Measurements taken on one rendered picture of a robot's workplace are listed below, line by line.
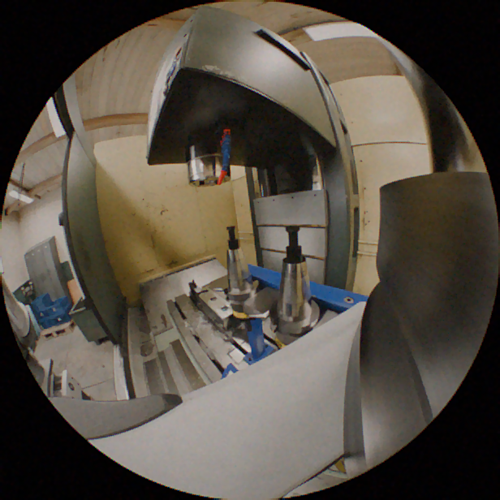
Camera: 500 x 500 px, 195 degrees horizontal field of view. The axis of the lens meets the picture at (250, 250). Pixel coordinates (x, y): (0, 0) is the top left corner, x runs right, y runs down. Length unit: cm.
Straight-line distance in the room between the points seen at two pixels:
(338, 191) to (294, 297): 64
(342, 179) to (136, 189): 153
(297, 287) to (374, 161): 103
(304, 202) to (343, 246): 29
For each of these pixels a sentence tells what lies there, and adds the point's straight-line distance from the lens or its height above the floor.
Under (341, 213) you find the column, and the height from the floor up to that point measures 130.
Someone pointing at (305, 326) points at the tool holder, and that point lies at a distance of 17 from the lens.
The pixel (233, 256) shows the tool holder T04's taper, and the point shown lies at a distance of 22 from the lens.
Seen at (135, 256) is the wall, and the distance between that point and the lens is 151.
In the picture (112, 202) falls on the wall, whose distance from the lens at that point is 154.
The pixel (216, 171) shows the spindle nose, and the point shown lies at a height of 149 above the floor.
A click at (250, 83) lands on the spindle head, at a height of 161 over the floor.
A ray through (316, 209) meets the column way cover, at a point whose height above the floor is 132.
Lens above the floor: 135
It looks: 16 degrees down
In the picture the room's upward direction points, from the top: 8 degrees counter-clockwise
